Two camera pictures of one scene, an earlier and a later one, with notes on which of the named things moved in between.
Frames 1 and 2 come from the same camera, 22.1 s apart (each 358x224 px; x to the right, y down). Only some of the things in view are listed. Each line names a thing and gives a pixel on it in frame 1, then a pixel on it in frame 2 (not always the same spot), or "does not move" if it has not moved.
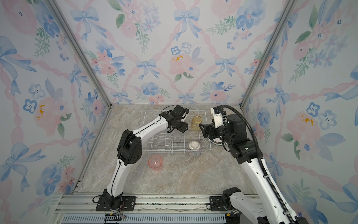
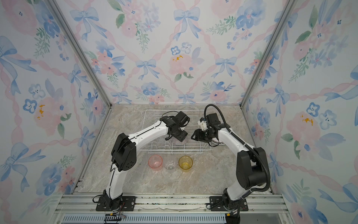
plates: x=217 y=141 does not move
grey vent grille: x=146 y=219 does not move
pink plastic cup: x=155 y=162 does not move
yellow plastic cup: x=196 y=120 -> x=185 y=163
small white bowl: x=194 y=145 -> x=177 y=142
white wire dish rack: x=193 y=140 does not move
